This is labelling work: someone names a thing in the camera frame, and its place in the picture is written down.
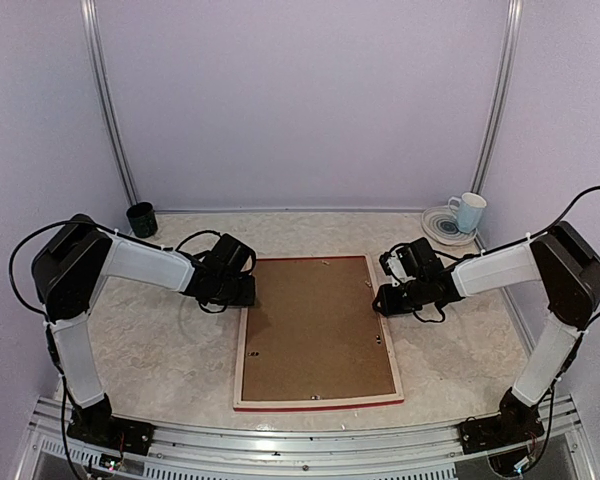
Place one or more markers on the red wooden picture frame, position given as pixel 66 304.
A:
pixel 315 400

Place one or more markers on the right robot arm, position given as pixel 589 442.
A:
pixel 558 262

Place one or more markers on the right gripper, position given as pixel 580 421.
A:
pixel 387 304

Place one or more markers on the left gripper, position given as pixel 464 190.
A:
pixel 248 296

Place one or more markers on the light blue mug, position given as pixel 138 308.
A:
pixel 467 210

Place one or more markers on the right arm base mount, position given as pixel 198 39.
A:
pixel 493 432

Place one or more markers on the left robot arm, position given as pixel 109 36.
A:
pixel 72 268

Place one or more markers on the aluminium post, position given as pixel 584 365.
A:
pixel 501 89
pixel 89 15

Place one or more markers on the left aluminium post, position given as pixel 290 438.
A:
pixel 89 15

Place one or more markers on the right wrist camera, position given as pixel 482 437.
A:
pixel 392 266

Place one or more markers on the brown cardboard backing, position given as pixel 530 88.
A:
pixel 315 325

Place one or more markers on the white patterned plate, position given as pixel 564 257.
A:
pixel 439 224

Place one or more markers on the front aluminium rail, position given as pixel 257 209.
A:
pixel 175 451

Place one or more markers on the right aluminium post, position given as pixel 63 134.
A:
pixel 501 89

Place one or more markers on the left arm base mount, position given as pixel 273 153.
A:
pixel 114 433

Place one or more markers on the black cup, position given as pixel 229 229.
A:
pixel 142 219

